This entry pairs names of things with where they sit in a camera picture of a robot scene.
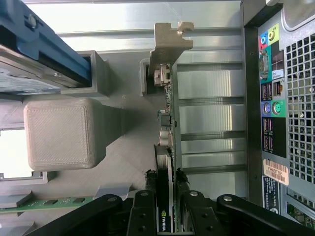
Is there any orange barcode sticker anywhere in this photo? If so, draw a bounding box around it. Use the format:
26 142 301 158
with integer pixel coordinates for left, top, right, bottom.
262 158 290 185

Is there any green RAM stick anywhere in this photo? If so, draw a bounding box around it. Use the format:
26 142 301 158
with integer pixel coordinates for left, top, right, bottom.
0 195 96 214

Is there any grey printed parts rack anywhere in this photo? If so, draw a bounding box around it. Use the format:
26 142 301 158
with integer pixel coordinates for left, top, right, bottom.
0 50 183 236

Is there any hard disk with blue caddy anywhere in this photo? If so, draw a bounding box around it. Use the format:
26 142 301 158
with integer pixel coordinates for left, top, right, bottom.
0 0 91 96

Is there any open dark PC case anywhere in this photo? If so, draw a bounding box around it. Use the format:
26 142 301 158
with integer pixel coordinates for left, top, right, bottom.
240 0 315 236

